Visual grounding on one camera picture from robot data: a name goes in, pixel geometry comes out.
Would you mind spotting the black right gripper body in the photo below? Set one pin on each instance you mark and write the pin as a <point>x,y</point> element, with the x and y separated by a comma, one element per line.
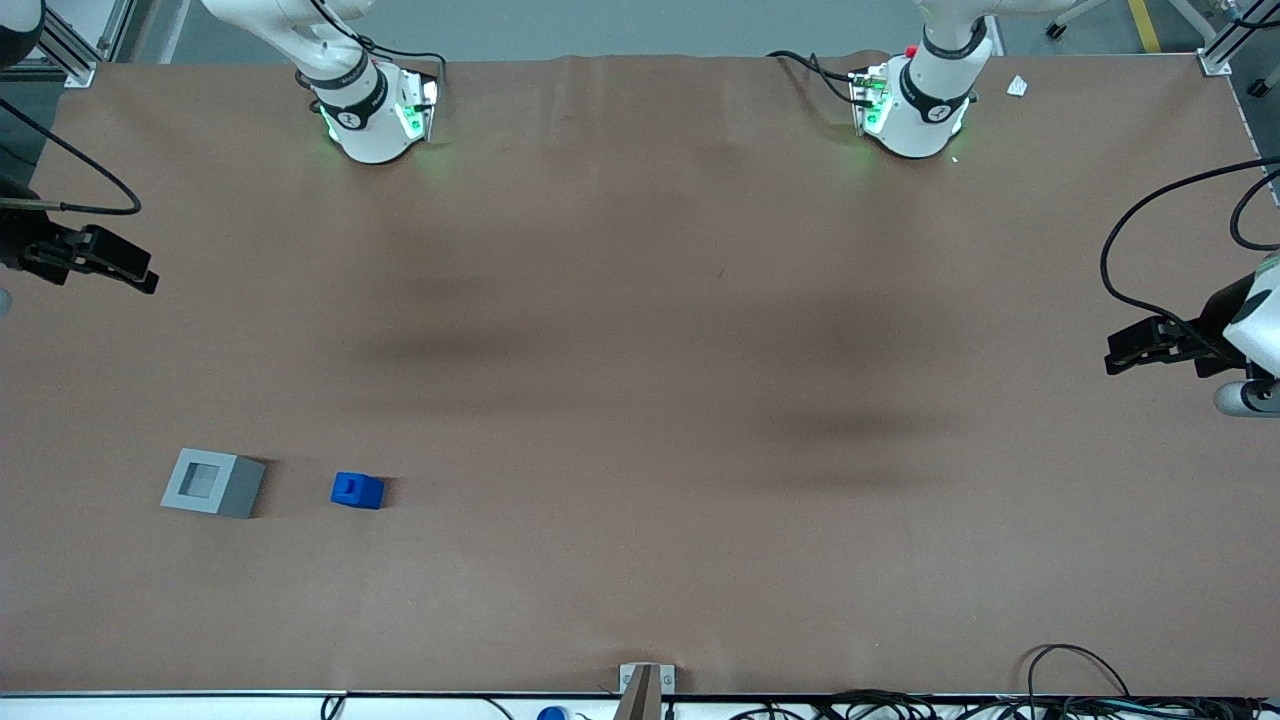
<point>20,247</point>

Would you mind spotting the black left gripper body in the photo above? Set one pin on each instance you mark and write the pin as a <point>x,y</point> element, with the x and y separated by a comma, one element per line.
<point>1211,320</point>

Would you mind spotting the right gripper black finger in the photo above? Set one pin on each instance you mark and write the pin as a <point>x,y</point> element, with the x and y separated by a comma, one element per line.
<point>110,250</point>
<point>125,278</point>

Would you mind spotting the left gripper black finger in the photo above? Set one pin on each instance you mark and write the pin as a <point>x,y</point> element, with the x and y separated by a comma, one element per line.
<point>1145,332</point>
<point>1140,360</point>

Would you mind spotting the blue plastic block part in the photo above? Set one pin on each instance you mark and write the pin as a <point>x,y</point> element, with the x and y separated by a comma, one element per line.
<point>357,491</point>

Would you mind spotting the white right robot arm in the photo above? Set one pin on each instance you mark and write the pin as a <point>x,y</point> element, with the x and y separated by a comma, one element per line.
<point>372,135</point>

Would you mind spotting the gray square base block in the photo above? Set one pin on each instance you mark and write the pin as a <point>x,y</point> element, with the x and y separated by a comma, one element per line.
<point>212,484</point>

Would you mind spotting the small black clamp block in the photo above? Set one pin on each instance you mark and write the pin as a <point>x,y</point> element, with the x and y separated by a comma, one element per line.
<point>1259,87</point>

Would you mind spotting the white paper scrap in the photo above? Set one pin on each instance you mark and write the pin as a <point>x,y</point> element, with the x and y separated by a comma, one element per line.
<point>1017,86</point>

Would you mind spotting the stand leg with black caster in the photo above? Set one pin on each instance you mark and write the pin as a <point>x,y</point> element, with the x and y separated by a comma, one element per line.
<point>1056,29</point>

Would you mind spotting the brown table cover sheet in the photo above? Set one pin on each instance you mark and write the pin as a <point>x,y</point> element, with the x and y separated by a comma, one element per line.
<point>640,350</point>

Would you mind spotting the left wrist camera unit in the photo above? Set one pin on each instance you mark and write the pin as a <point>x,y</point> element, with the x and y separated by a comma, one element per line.
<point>1245,398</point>

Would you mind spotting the aluminium frame post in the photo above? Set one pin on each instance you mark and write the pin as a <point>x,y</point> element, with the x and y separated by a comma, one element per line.
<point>80,50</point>
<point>1232,40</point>

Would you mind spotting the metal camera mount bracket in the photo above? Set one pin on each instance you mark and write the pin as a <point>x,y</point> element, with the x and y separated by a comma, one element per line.
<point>645,690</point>

